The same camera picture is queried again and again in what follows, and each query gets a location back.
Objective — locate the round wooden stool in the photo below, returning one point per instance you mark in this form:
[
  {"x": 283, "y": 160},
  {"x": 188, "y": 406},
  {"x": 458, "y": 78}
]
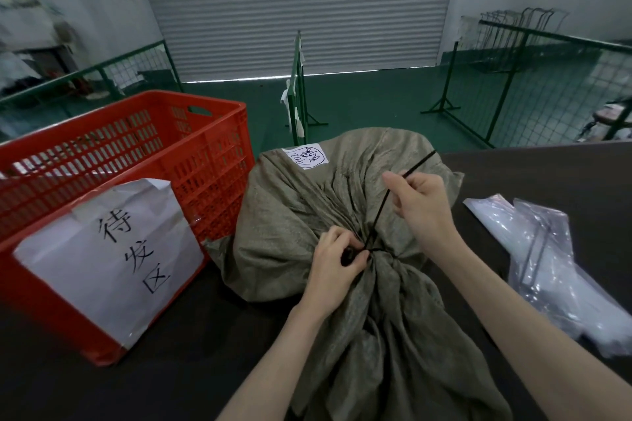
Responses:
[{"x": 612, "y": 112}]

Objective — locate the grey-green woven sack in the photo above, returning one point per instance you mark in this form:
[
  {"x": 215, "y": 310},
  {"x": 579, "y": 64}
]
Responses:
[{"x": 296, "y": 218}]

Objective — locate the white label sticker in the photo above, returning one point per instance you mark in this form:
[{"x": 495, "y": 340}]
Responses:
[{"x": 306, "y": 156}]

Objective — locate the clear plastic bag of ties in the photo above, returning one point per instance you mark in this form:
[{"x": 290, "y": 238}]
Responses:
[{"x": 602, "y": 317}]

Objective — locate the red plastic crate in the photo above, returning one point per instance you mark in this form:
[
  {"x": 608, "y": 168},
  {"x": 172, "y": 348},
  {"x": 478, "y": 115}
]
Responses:
[{"x": 59, "y": 149}]

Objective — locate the white paper sign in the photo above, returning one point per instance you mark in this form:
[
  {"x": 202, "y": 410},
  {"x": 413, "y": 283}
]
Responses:
[{"x": 89, "y": 277}]

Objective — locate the black cable tie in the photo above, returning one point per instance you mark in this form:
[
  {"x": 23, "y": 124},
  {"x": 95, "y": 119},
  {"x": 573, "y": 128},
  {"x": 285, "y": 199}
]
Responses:
[{"x": 382, "y": 211}]

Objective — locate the person's right forearm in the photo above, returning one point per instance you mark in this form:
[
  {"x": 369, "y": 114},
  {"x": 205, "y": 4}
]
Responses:
[{"x": 533, "y": 337}]

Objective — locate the person's right hand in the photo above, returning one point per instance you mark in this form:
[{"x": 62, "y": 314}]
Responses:
[{"x": 427, "y": 208}]

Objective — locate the person's left hand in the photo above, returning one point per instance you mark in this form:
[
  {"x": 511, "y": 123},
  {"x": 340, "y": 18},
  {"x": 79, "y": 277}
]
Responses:
[{"x": 331, "y": 272}]

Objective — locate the grey roller shutter door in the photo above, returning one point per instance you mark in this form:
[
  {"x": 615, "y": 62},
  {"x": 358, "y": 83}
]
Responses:
[{"x": 291, "y": 6}]

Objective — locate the green mesh fence panel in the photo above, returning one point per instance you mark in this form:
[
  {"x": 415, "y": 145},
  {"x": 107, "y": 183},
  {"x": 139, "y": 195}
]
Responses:
[
  {"x": 297, "y": 85},
  {"x": 99, "y": 75},
  {"x": 508, "y": 80}
]

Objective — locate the person's left forearm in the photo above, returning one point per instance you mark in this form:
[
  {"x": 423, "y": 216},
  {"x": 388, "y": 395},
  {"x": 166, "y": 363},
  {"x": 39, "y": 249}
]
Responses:
[{"x": 271, "y": 371}]

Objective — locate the clear bag of black ties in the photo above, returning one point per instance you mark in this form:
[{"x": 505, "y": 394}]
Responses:
[{"x": 543, "y": 248}]

